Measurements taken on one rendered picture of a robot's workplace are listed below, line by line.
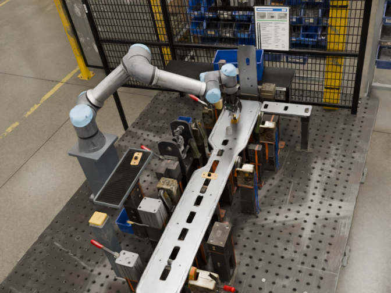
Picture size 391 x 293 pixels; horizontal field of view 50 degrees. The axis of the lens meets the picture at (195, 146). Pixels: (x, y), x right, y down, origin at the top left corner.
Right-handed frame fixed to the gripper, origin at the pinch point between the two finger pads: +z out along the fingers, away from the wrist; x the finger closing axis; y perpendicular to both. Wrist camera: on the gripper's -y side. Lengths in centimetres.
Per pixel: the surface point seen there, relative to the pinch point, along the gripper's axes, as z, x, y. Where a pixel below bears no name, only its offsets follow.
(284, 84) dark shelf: -0.4, 21.7, -35.1
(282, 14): -37, 16, -55
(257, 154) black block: 6.8, 18.5, 21.9
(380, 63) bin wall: 51, 78, -148
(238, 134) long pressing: 2.1, 5.7, 12.6
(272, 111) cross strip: 2.3, 19.4, -11.3
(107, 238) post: -4, -30, 98
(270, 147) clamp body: 14.5, 22.0, 7.1
